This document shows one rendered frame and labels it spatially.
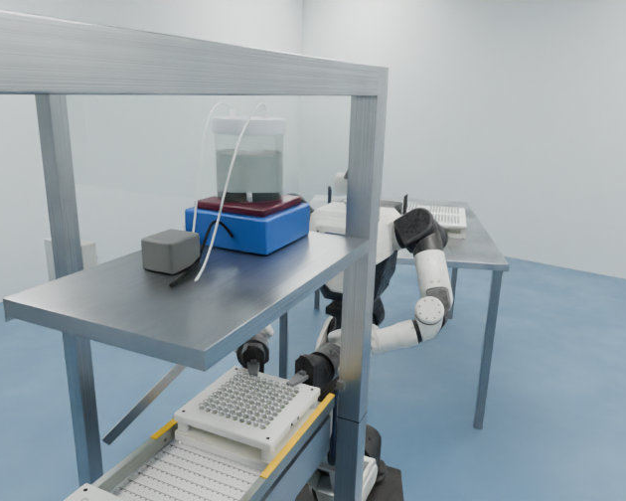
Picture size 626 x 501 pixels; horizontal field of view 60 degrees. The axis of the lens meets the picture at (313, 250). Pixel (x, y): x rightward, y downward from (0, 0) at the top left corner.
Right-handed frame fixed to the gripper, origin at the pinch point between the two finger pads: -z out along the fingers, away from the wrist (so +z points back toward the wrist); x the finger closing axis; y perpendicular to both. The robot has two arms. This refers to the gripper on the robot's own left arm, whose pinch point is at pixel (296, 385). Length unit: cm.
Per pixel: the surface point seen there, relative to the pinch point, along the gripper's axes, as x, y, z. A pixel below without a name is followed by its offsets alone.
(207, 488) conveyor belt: 6.6, -2.1, -33.5
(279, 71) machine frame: -72, -19, -35
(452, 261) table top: 5, 10, 142
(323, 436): 10.5, -8.9, -0.9
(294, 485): 13.4, -11.0, -15.9
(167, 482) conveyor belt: 6.6, 5.6, -36.8
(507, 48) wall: -117, 85, 478
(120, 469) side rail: 3.4, 12.7, -42.2
